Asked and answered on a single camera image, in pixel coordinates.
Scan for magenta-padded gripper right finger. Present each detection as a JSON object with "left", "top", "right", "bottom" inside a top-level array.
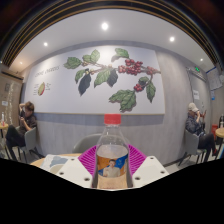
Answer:
[{"left": 128, "top": 143, "right": 170, "bottom": 188}]

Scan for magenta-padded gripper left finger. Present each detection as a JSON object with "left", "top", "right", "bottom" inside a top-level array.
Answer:
[{"left": 56, "top": 144, "right": 98, "bottom": 188}]

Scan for clear plastic bottle red cap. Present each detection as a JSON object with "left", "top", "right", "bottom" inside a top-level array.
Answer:
[{"left": 94, "top": 113, "right": 132, "bottom": 190}]

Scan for person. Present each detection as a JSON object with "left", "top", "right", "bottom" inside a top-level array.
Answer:
[
  {"left": 4, "top": 100, "right": 38, "bottom": 161},
  {"left": 184, "top": 102, "right": 218, "bottom": 163}
]

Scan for small round wooden table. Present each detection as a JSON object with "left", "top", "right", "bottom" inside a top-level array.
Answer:
[
  {"left": 214, "top": 127, "right": 224, "bottom": 158},
  {"left": 0, "top": 122, "right": 9, "bottom": 159}
]

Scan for round ceiling spotlights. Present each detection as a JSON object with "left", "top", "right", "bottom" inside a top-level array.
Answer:
[{"left": 18, "top": 21, "right": 176, "bottom": 65}]

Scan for coffee branch wall mural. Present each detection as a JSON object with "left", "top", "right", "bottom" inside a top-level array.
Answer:
[{"left": 32, "top": 44, "right": 166, "bottom": 116}]

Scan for framed wall notice board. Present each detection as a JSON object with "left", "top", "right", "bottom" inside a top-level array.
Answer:
[{"left": 206, "top": 67, "right": 224, "bottom": 91}]

